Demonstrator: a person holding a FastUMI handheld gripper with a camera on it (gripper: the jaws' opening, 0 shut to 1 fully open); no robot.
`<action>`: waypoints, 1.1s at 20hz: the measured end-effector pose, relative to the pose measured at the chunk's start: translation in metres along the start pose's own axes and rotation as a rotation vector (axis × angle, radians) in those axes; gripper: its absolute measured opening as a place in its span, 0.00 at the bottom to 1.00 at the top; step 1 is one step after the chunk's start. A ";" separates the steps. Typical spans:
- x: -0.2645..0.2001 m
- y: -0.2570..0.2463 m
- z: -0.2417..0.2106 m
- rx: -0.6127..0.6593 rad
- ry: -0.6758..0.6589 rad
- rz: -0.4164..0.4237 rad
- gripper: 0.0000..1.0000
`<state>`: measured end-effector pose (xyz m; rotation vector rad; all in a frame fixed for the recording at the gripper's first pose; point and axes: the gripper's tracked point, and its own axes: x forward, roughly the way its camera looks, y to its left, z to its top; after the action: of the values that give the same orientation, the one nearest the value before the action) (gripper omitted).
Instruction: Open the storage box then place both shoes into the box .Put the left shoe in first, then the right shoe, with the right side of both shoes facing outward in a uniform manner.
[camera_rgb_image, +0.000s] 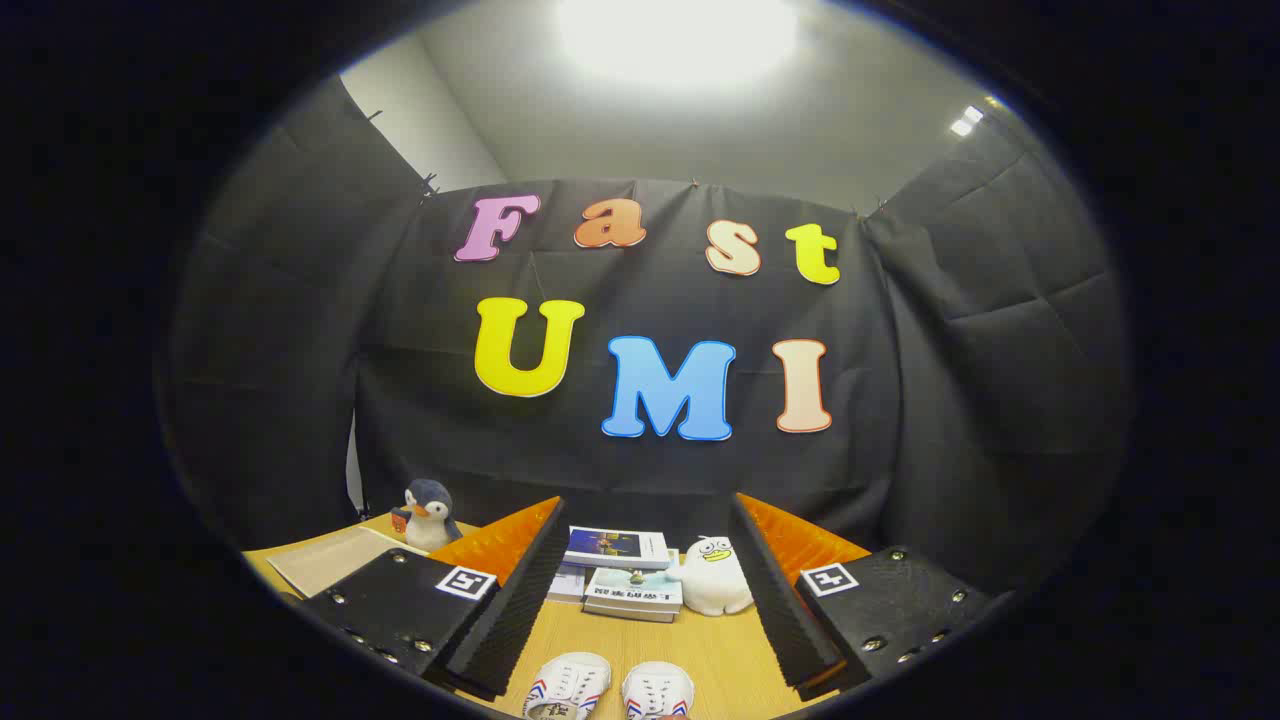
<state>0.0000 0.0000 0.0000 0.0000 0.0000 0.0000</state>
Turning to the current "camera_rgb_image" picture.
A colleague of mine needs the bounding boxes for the grey penguin plush toy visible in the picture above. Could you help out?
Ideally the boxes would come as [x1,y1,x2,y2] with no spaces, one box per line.
[390,478,463,553]

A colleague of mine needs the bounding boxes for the beige fabric storage box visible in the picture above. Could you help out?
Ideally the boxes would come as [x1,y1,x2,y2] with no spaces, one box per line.
[268,527,426,598]

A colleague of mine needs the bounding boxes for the book with blue night cover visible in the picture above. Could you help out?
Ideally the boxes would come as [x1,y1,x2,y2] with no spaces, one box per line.
[563,526,671,571]

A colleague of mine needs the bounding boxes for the black backdrop cloth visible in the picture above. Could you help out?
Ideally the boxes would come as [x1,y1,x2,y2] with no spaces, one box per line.
[165,75,1136,591]

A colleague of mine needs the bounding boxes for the thick white-edged book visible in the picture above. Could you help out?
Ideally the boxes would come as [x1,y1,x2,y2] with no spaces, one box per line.
[583,598,681,624]

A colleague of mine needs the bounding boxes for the white canvas shoe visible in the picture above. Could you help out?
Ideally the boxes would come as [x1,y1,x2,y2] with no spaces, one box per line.
[522,652,612,720]
[622,661,696,720]

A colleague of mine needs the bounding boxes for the white duck plush toy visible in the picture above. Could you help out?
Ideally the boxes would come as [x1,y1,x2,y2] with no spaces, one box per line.
[668,536,754,617]

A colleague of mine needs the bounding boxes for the bright ceiling light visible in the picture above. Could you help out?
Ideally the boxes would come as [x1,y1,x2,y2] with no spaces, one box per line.
[555,0,801,86]

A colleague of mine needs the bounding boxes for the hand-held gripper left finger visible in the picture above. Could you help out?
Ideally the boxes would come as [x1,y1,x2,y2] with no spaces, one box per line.
[298,495,571,699]

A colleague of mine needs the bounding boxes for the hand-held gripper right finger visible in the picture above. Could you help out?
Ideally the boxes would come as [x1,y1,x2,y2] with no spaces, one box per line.
[728,492,991,701]

